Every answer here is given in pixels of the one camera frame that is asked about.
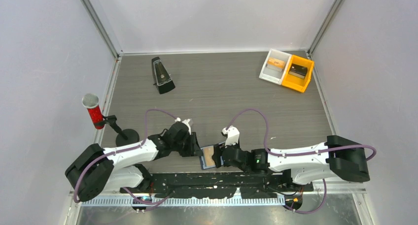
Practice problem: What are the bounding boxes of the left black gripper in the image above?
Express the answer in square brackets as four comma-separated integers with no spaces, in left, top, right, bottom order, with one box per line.
[172,131,203,157]

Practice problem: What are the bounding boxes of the blue leather card holder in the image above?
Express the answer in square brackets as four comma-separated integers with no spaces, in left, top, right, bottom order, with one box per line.
[200,142,224,170]

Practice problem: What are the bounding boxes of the gold credit card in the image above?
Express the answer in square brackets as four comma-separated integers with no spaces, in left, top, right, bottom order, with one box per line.
[202,146,214,169]

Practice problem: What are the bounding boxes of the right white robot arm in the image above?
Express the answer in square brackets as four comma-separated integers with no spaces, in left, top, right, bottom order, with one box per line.
[210,135,376,191]

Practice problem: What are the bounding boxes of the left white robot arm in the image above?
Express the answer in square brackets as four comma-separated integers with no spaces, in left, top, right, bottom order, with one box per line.
[65,119,203,202]

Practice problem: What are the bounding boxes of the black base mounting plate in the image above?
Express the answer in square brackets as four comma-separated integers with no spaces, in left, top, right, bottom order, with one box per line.
[131,172,314,199]

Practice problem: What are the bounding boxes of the red microphone with stand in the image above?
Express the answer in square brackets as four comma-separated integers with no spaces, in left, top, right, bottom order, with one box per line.
[82,93,140,147]

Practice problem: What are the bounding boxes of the black metronome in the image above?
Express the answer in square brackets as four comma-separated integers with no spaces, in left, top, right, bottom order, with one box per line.
[151,57,175,95]

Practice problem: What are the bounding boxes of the white plastic bin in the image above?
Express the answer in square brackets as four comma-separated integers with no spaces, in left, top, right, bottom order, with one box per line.
[259,49,292,85]

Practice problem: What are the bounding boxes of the yellow plastic bin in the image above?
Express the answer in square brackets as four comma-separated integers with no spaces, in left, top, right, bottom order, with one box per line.
[281,55,314,93]

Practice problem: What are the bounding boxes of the black box in bin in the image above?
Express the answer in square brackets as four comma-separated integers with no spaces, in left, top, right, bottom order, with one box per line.
[289,64,308,79]

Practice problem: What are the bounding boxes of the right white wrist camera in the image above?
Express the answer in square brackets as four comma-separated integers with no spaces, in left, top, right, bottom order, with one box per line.
[221,126,240,146]

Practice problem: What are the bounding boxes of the slotted aluminium rail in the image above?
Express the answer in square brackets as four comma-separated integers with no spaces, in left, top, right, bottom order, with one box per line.
[81,195,285,207]

